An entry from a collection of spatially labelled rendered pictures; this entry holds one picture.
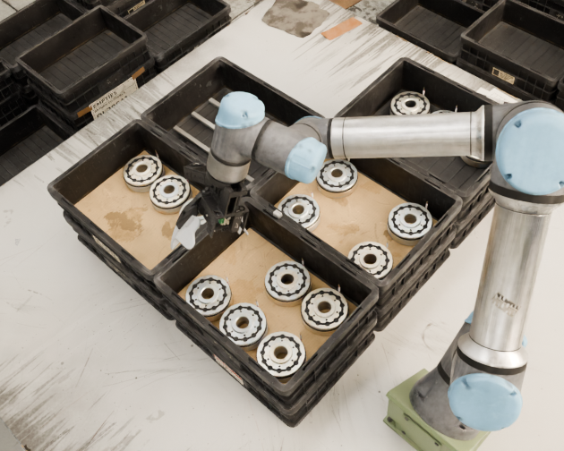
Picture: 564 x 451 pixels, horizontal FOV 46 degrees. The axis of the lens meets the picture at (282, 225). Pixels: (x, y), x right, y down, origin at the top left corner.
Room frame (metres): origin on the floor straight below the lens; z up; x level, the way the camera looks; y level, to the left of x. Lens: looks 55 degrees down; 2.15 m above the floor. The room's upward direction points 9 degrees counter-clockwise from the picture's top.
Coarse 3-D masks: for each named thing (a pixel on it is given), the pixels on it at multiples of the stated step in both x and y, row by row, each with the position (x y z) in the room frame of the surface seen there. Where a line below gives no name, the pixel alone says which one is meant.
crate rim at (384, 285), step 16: (272, 176) 1.01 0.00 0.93; (416, 176) 0.95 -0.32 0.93; (256, 192) 0.97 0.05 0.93; (448, 192) 0.89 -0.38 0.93; (272, 208) 0.92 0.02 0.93; (448, 224) 0.82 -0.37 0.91; (320, 240) 0.81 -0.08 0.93; (432, 240) 0.78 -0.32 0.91; (336, 256) 0.76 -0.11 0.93; (416, 256) 0.74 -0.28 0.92; (368, 272) 0.71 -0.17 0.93; (400, 272) 0.71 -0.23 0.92; (384, 288) 0.68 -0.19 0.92
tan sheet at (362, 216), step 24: (288, 192) 1.03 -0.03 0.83; (312, 192) 1.02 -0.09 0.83; (360, 192) 1.00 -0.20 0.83; (384, 192) 0.99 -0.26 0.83; (336, 216) 0.94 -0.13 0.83; (360, 216) 0.93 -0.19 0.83; (384, 216) 0.92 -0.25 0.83; (336, 240) 0.87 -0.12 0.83; (360, 240) 0.86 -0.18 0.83; (384, 240) 0.85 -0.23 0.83
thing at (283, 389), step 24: (168, 264) 0.81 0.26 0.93; (336, 264) 0.74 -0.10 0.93; (168, 288) 0.75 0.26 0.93; (192, 312) 0.68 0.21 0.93; (360, 312) 0.62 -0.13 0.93; (216, 336) 0.62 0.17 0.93; (336, 336) 0.58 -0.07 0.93; (240, 360) 0.57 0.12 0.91; (312, 360) 0.54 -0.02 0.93; (288, 384) 0.49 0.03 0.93
